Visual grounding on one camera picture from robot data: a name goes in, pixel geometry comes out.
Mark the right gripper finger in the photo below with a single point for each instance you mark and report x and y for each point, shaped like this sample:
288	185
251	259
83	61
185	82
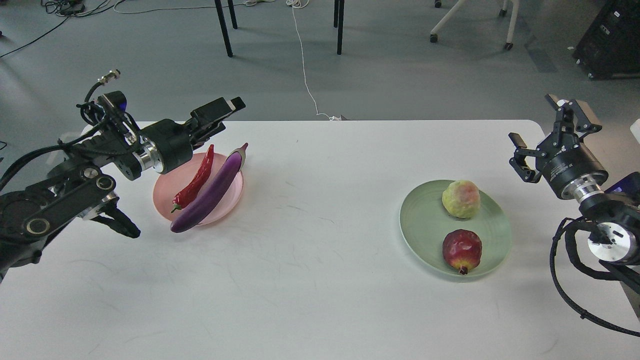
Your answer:
574	121
519	159

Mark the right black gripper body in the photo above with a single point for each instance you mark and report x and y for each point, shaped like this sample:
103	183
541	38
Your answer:
567	161

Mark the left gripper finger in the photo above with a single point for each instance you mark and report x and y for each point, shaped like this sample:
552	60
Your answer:
209	116
203	135

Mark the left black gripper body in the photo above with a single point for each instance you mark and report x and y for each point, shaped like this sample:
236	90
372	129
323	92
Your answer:
165	146

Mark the purple eggplant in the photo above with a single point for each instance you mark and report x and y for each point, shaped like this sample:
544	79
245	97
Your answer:
209	196

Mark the red chili pepper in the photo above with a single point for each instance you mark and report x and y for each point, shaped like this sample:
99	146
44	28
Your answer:
189	193

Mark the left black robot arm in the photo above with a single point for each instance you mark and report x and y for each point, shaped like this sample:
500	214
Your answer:
77	188

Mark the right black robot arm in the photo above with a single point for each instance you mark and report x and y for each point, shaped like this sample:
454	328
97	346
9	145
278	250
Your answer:
603	242

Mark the pink plate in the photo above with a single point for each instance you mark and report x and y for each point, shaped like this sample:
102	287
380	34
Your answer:
168	185

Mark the black equipment case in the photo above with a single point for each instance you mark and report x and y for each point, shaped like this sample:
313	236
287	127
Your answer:
610	47

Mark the green plate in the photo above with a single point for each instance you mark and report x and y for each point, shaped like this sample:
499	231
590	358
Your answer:
424	223

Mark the white chair base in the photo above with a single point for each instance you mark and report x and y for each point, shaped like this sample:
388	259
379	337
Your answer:
508	9

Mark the black table legs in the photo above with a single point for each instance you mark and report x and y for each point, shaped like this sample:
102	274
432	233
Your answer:
279	25

